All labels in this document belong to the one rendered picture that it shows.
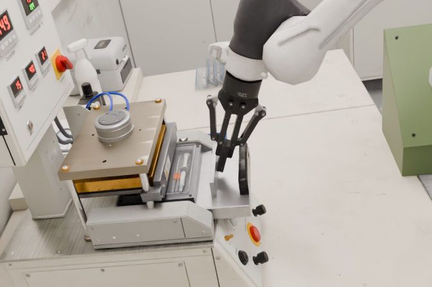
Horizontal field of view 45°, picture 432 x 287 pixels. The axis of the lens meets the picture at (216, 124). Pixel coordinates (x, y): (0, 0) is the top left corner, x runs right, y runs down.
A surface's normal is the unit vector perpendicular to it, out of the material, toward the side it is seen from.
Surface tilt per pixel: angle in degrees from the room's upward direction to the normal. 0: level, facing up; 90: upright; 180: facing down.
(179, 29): 90
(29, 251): 0
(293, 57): 70
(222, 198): 0
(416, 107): 45
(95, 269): 90
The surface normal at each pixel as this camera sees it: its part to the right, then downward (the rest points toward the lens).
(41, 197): -0.05, 0.51
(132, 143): -0.15, -0.85
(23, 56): 0.99, -0.10
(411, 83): -0.14, -0.25
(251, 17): -0.49, 0.34
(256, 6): -0.28, 0.32
